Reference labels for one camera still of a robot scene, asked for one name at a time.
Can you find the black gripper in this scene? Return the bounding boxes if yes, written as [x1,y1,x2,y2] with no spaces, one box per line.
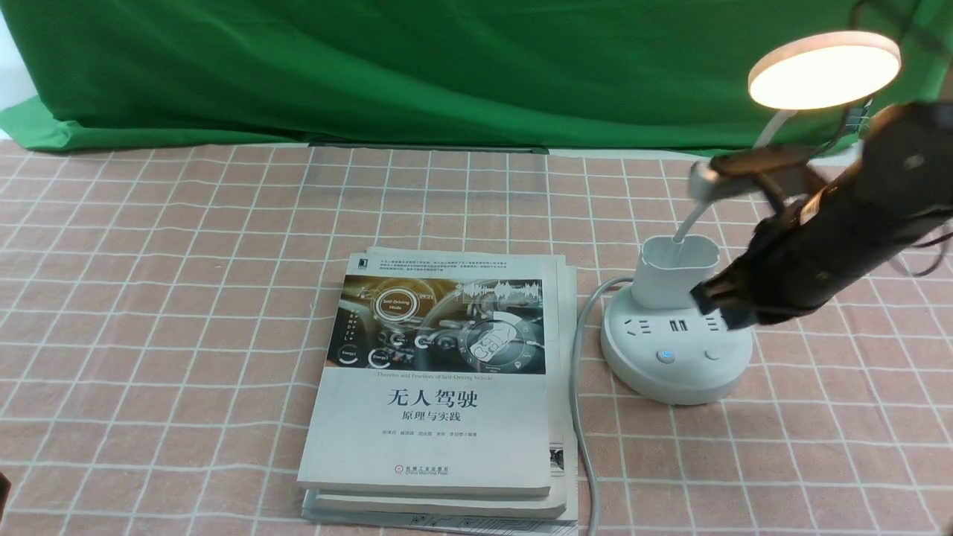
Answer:
[690,101,951,331]

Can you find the white desk lamp power strip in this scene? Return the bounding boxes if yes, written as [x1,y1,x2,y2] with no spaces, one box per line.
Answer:
[600,30,902,405]

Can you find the blue binder clip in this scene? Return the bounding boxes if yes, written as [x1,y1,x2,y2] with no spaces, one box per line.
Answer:
[841,100,873,137]

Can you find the top grey self-driving book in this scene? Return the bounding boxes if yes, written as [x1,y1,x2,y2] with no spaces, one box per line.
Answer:
[298,253,561,498]

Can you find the bottom white book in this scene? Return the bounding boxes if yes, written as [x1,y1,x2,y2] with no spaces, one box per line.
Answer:
[302,257,579,535]

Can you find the pink checkered tablecloth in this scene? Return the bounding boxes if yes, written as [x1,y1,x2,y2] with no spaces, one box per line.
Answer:
[1,142,952,535]

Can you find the green backdrop cloth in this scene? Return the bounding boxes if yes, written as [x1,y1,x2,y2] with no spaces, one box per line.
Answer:
[0,0,953,161]

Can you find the white power cable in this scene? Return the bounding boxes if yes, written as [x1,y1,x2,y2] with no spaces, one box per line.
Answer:
[570,277,635,536]

